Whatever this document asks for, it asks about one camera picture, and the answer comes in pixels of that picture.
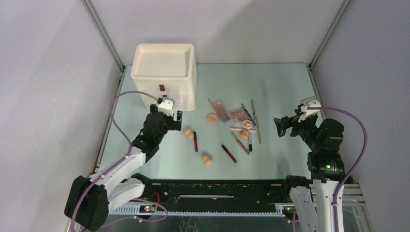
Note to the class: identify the round cream compact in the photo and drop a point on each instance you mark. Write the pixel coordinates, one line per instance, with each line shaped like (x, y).
(247, 124)

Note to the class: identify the peach beauty sponge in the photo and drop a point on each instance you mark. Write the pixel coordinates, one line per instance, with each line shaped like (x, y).
(244, 135)
(189, 133)
(207, 159)

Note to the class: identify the patterned silver eyeliner pen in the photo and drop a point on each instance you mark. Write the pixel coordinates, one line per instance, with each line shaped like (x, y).
(246, 112)

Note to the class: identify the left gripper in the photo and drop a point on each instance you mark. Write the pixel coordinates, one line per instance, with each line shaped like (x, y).
(174, 124)

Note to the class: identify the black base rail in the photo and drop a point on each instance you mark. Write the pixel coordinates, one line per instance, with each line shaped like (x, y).
(252, 197)

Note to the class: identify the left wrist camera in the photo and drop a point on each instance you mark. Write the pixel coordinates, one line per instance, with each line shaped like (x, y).
(165, 105)

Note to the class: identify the red lip gloss black cap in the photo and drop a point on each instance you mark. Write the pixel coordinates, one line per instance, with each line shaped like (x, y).
(195, 141)

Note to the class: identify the round peach powder puff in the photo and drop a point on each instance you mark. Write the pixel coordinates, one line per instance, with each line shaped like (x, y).
(212, 119)

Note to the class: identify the black patterned eyeliner pen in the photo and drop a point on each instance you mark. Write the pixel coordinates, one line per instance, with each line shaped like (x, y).
(249, 116)

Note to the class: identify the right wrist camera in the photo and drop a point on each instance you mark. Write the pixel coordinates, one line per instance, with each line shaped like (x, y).
(309, 107)

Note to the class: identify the red lettered lip gloss tube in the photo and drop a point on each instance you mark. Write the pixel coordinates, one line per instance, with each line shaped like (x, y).
(240, 143)

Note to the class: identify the small square blush palette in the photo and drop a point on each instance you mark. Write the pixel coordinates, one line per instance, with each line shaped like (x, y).
(238, 115)

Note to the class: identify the pink concealer tube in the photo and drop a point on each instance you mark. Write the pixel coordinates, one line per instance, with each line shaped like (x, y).
(242, 129)

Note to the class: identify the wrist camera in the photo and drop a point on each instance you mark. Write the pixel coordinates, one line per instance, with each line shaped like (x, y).
(165, 105)
(309, 107)

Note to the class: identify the long eyeshadow palette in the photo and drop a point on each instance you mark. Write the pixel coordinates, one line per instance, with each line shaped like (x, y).
(221, 111)

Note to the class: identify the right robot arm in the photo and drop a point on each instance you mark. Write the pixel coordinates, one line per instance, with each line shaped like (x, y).
(317, 209)

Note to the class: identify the white drawer organizer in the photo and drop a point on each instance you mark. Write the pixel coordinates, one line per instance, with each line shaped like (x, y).
(167, 69)

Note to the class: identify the aluminium frame rail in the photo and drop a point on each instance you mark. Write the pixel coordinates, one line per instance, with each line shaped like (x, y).
(102, 31)

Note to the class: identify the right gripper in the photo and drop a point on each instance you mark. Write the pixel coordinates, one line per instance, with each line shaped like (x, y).
(282, 123)

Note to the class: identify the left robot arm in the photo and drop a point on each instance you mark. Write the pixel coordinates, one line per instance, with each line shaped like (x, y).
(92, 199)

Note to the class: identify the dark red lip gloss tube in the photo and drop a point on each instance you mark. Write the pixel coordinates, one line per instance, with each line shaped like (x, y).
(230, 155)

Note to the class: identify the clear mascara tube black cap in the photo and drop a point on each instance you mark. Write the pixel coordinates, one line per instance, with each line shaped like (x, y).
(250, 142)

